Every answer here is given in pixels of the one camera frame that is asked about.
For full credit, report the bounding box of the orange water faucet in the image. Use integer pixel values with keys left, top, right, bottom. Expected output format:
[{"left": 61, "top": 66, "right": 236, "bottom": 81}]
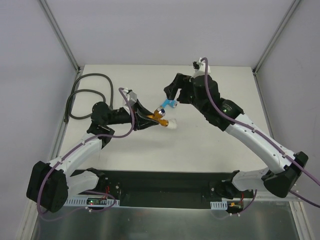
[{"left": 147, "top": 106, "right": 169, "bottom": 127}]

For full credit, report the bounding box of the white elbow pipe fitting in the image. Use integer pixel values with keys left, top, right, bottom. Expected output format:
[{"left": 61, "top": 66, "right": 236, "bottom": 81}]
[{"left": 166, "top": 118, "right": 178, "bottom": 130}]

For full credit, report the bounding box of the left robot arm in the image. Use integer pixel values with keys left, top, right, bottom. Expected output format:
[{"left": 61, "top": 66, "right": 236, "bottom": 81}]
[{"left": 26, "top": 101, "right": 168, "bottom": 213}]

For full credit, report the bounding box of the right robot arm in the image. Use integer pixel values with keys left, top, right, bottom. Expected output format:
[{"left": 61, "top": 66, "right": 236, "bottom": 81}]
[{"left": 164, "top": 73, "right": 308, "bottom": 199}]

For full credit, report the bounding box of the blue water faucet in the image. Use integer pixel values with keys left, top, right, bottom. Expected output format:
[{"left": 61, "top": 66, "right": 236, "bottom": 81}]
[{"left": 158, "top": 99, "right": 178, "bottom": 109}]

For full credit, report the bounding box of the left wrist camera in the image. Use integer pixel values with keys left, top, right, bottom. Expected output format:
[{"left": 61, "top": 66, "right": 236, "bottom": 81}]
[{"left": 121, "top": 88, "right": 138, "bottom": 107}]

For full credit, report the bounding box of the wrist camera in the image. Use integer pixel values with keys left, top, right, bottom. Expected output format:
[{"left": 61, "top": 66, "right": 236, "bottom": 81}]
[
  {"left": 121, "top": 88, "right": 138, "bottom": 107},
  {"left": 191, "top": 57, "right": 211, "bottom": 78}
]

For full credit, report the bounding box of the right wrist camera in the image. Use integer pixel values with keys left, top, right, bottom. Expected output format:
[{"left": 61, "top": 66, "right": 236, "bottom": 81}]
[{"left": 191, "top": 57, "right": 211, "bottom": 78}]

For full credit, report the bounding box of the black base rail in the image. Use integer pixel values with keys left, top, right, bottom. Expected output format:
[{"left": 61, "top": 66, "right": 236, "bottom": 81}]
[{"left": 72, "top": 169, "right": 253, "bottom": 210}]

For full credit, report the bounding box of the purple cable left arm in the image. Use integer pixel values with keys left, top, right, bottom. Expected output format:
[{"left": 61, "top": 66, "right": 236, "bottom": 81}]
[{"left": 36, "top": 87, "right": 137, "bottom": 216}]

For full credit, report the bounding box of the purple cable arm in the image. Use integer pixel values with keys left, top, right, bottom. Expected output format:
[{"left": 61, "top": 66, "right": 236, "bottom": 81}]
[
  {"left": 36, "top": 87, "right": 137, "bottom": 216},
  {"left": 201, "top": 57, "right": 320, "bottom": 218}
]

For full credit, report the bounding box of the grey flexible hose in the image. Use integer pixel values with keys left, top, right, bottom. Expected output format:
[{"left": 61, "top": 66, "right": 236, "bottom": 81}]
[{"left": 64, "top": 73, "right": 116, "bottom": 123}]

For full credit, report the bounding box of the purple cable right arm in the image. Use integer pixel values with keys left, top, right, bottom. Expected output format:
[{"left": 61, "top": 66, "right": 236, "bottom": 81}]
[{"left": 201, "top": 57, "right": 320, "bottom": 218}]

